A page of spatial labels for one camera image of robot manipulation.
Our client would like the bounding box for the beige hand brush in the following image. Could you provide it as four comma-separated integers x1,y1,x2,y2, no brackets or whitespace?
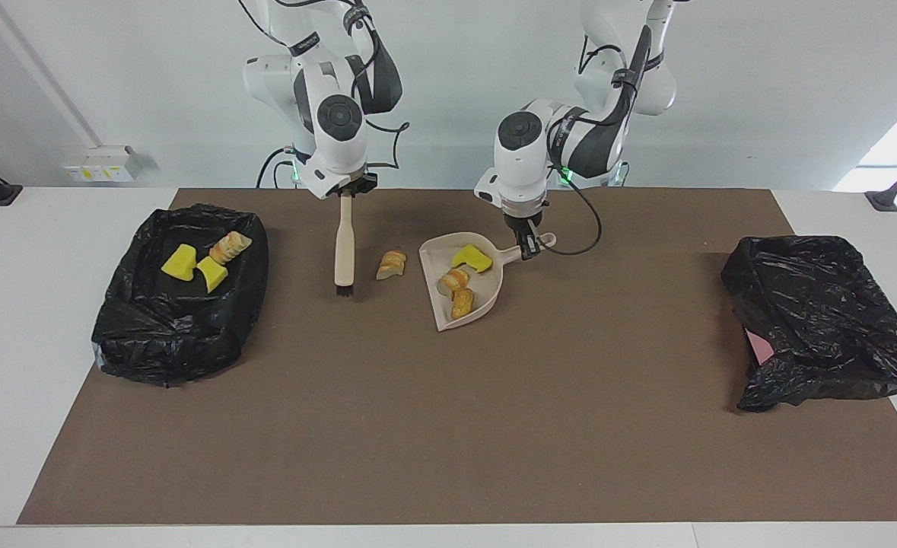
333,194,357,298

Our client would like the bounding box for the croissant toy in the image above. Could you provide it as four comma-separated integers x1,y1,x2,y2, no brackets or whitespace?
376,249,408,281
209,231,253,266

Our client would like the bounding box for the pale striped bread roll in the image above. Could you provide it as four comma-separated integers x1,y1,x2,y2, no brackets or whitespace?
437,268,472,298

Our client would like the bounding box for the beige plastic dustpan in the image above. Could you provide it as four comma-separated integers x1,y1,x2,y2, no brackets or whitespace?
418,232,557,333

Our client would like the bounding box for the green and yellow sponge piece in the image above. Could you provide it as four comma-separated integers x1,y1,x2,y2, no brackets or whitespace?
161,244,197,282

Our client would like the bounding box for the black bag lined bin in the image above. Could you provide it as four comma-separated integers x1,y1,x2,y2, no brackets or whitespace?
91,203,270,387

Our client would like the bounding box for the black bag over pink bin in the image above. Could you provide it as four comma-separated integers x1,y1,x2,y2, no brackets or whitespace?
720,235,897,413

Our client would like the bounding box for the brown table mat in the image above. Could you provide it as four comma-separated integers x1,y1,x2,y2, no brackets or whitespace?
17,188,897,526

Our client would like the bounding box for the black base cable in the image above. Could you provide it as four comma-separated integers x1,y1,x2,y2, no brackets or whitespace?
256,147,297,189

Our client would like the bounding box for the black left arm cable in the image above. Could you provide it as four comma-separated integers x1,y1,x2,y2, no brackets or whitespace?
543,23,656,257

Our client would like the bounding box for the white wall socket box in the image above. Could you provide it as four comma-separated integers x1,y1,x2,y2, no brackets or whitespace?
62,146,142,183

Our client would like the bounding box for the white wall cable duct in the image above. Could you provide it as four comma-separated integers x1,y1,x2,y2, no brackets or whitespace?
0,0,103,149

